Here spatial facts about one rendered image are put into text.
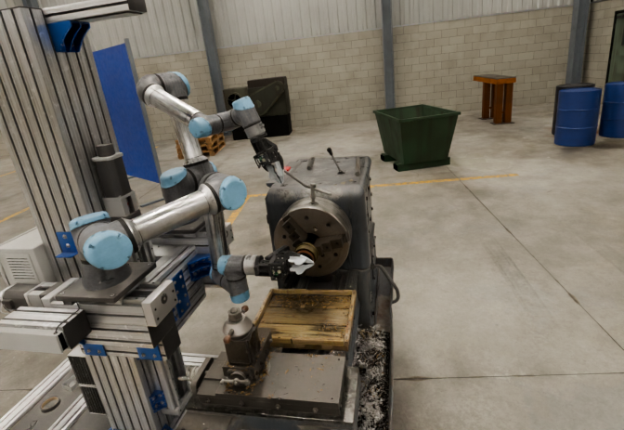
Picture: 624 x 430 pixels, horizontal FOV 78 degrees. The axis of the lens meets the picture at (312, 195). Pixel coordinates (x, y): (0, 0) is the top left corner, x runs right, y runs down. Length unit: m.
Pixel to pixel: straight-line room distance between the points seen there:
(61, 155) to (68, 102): 0.18
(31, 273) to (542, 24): 12.10
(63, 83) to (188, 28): 10.71
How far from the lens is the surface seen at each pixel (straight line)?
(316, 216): 1.53
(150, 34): 12.63
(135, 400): 2.07
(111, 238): 1.24
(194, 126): 1.50
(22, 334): 1.57
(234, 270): 1.49
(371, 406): 1.61
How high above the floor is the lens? 1.77
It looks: 19 degrees down
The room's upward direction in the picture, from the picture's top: 7 degrees counter-clockwise
